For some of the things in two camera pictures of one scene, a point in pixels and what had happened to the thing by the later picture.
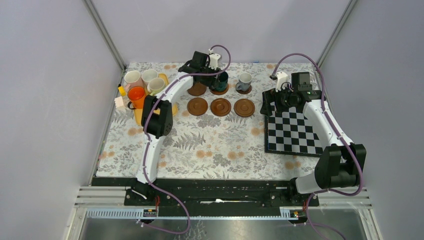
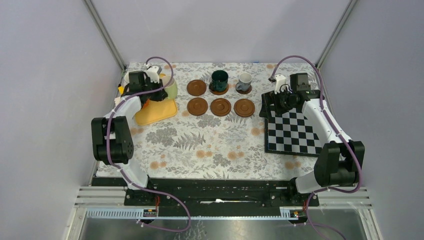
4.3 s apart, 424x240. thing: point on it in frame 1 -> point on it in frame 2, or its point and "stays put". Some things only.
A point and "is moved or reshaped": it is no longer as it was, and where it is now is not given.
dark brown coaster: x=244 y=92 stays put
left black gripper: x=213 y=78 -> x=161 y=95
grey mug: x=245 y=81 stays put
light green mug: x=155 y=85 is moved or reshaped
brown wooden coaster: x=197 y=106 stays put
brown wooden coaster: x=219 y=93 stays put
